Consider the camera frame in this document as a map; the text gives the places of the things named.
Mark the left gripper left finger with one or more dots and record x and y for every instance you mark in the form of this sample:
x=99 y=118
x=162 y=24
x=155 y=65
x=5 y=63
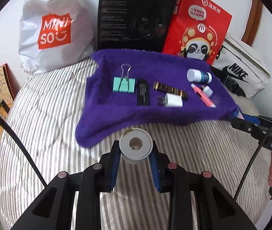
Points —
x=53 y=207

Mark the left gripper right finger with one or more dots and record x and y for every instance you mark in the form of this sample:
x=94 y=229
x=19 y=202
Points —
x=215 y=208

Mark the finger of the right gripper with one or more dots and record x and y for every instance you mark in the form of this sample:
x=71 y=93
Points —
x=259 y=120
x=248 y=127

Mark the clear plastic cup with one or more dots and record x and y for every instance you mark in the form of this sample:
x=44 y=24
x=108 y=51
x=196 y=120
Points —
x=216 y=99

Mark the pink small tube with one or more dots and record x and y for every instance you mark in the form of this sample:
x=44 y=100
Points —
x=202 y=96

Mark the white blue bottle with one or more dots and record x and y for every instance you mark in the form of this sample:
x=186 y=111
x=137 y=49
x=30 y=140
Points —
x=197 y=76

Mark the white charger plug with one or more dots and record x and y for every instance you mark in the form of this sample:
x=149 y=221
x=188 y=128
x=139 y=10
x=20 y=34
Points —
x=171 y=100

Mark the white tape roll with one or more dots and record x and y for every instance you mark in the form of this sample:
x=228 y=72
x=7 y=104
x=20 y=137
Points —
x=135 y=145

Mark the black gold cosmetic tube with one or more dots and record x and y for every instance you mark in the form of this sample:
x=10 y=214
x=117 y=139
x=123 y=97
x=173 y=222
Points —
x=170 y=89

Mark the black rectangular battery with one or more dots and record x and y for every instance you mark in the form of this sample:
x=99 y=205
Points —
x=143 y=95

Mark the teal binder clip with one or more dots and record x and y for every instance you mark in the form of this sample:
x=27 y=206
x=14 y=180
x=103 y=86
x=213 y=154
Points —
x=124 y=83

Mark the pink earbud case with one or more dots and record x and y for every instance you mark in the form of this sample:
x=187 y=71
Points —
x=237 y=113

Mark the white Nike waist bag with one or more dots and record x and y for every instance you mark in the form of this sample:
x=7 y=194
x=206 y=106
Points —
x=240 y=68

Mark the purple towel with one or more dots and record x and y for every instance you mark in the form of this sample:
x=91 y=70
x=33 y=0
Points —
x=106 y=112

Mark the red panda paper bag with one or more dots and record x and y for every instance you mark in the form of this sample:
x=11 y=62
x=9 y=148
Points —
x=197 y=30

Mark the black Hecate product box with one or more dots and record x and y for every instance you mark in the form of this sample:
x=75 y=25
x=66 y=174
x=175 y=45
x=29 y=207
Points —
x=133 y=24

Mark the white Miniso plastic bag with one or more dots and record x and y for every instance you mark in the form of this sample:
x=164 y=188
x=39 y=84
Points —
x=54 y=34

